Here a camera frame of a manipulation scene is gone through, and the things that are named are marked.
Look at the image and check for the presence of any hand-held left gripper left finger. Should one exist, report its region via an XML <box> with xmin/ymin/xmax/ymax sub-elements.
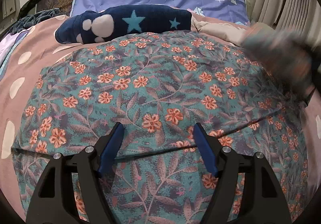
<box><xmin>25</xmin><ymin>122</ymin><xmax>124</xmax><ymax>224</ymax></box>

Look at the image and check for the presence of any dark teal blanket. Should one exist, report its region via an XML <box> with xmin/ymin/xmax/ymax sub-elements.
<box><xmin>7</xmin><ymin>8</ymin><xmax>66</xmax><ymax>36</ymax></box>

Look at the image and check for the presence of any navy star print blanket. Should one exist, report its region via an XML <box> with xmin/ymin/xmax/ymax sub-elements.
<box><xmin>55</xmin><ymin>5</ymin><xmax>193</xmax><ymax>45</ymax></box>

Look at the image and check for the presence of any pink polka dot bedsheet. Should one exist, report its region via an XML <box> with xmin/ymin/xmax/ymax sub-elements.
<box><xmin>0</xmin><ymin>10</ymin><xmax>321</xmax><ymax>214</ymax></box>

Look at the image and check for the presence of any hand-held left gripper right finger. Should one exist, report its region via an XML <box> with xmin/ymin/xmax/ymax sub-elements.
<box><xmin>193</xmin><ymin>122</ymin><xmax>293</xmax><ymax>224</ymax></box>

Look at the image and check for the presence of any beige folded cloth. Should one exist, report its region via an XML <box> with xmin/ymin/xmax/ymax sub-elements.
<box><xmin>192</xmin><ymin>12</ymin><xmax>254</xmax><ymax>48</ymax></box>

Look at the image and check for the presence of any lavender cloth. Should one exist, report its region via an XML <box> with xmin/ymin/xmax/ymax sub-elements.
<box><xmin>0</xmin><ymin>29</ymin><xmax>30</xmax><ymax>74</ymax></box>

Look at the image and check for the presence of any teal floral garment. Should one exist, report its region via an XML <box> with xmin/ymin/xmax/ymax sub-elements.
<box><xmin>11</xmin><ymin>25</ymin><xmax>315</xmax><ymax>224</ymax></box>

